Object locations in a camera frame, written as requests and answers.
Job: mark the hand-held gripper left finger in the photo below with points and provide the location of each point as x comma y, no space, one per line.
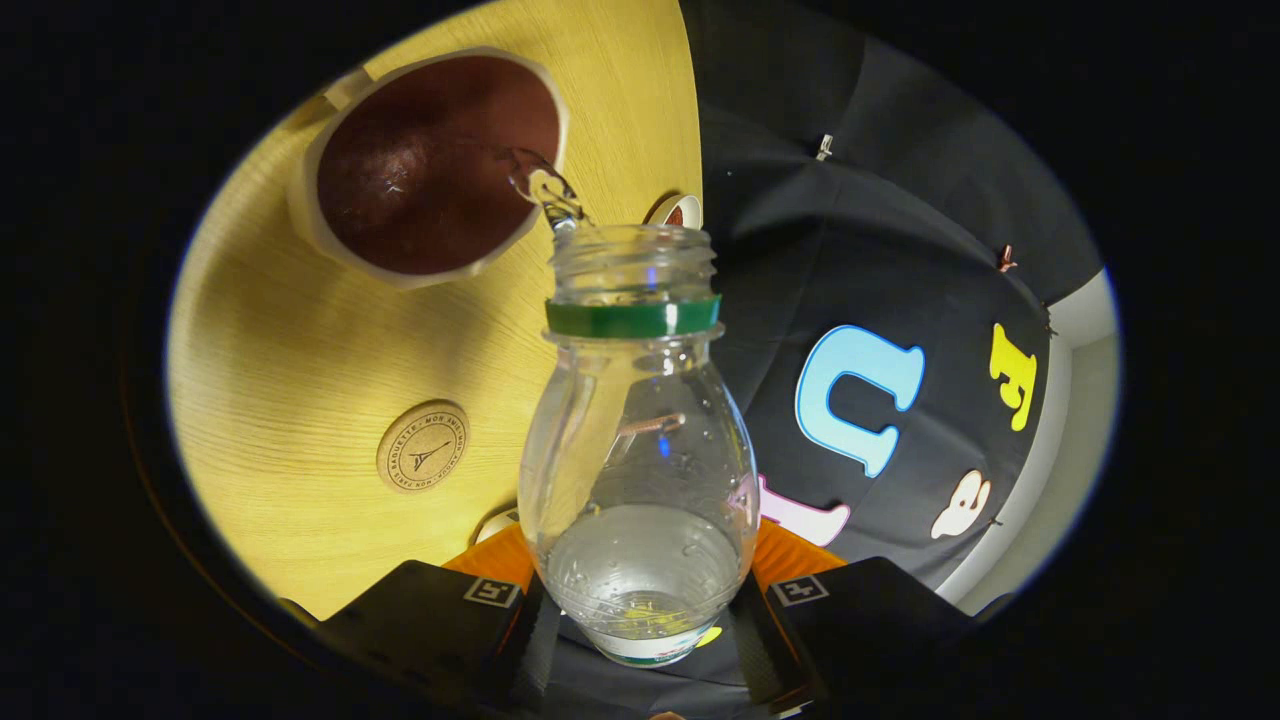
525,650

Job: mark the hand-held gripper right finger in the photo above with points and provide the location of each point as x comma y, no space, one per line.
760,650

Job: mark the round cork coaster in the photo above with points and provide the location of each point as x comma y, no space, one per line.
422,447

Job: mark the clear plastic juice bottle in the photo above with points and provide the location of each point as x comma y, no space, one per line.
640,400

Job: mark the striped drinking straw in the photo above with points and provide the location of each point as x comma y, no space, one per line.
650,424

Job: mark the wooden table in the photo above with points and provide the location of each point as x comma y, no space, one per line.
280,350

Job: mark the brown sausage piece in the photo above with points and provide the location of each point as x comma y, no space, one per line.
675,215

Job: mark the copper metal clip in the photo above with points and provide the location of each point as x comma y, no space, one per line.
1006,258

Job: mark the silver metal clip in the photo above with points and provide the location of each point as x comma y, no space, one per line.
824,147

